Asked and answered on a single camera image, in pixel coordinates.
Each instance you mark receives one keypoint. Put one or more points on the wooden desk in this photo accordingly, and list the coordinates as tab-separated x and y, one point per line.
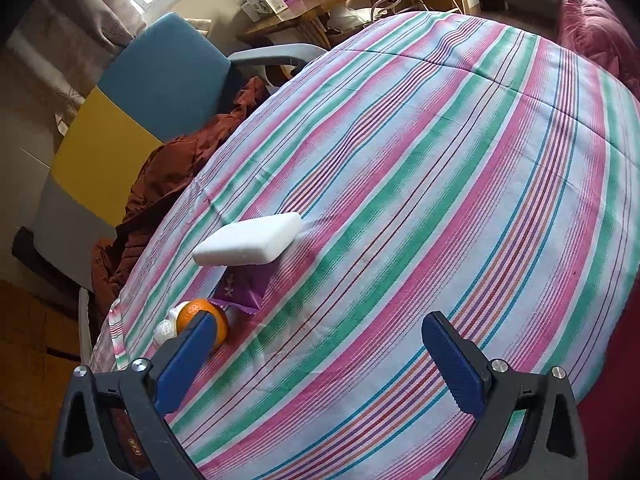
303	15

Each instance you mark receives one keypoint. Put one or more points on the blue yellow grey armchair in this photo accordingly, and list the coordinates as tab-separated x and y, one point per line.
169	81

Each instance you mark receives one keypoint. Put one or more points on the white foam block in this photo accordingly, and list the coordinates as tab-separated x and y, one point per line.
252	241

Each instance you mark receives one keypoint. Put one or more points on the striped bed sheet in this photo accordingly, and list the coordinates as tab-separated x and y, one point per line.
412	152

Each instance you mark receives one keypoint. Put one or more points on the orange tangerine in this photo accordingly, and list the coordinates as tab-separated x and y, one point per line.
191	308

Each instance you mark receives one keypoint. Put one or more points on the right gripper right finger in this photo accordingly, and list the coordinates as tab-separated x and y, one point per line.
550	443

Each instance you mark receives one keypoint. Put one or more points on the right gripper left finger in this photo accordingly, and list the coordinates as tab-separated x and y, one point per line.
112	425

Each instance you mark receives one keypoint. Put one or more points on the dark red jacket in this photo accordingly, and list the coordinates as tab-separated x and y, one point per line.
161	180

